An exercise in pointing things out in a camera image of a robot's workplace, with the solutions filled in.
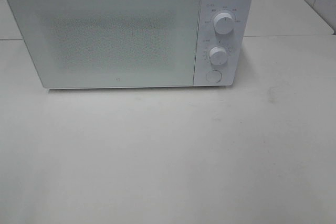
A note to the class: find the round white door button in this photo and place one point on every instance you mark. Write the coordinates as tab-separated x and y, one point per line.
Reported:
214	76

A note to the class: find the white timer knob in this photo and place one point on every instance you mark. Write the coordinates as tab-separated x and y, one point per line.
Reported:
218	56

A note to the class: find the white microwave door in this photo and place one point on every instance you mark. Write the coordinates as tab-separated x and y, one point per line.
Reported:
110	43

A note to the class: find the upper white power knob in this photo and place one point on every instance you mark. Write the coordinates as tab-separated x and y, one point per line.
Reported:
223	22

